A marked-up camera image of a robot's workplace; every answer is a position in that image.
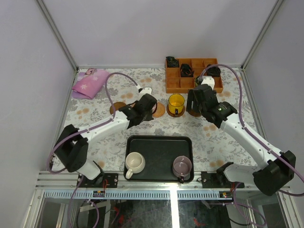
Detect yellow ceramic cup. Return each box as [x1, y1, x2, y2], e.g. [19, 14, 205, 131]
[168, 94, 185, 116]

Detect woven rattan coaster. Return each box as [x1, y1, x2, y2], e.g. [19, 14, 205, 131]
[152, 102, 165, 118]

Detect dark brown wooden coaster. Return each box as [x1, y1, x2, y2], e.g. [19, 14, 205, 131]
[166, 106, 185, 118]

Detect cream white ceramic cup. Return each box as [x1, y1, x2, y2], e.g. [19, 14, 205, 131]
[125, 152, 146, 179]

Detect purple ceramic cup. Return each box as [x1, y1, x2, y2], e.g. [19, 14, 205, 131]
[172, 156, 192, 183]

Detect pink ceramic cup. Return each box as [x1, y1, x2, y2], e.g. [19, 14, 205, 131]
[152, 104, 157, 114]

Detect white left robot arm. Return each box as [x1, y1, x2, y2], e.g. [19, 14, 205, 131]
[54, 87, 157, 188]

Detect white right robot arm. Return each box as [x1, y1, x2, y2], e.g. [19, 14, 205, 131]
[187, 76, 296, 196]

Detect orange wooden divider box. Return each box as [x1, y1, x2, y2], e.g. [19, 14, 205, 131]
[165, 58, 218, 94]

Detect rolled dark sock right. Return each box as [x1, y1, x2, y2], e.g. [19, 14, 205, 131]
[206, 66, 221, 77]

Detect rolled dark sock with orange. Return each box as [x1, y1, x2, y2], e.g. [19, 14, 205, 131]
[180, 64, 194, 77]

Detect black plastic tray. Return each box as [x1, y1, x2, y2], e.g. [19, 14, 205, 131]
[125, 135, 193, 183]

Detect rolled dark sock top-left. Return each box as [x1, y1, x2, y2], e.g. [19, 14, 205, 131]
[166, 56, 179, 68]

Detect pink folded cloth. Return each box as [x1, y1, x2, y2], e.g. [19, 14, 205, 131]
[72, 68, 110, 100]

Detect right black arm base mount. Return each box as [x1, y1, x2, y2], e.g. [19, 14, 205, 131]
[201, 171, 226, 189]

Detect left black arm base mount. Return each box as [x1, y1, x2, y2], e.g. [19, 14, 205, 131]
[80, 173, 119, 189]

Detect aluminium front rail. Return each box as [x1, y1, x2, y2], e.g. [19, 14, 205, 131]
[35, 171, 292, 190]

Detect blue slotted cable duct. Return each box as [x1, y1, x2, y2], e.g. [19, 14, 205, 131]
[45, 190, 232, 200]

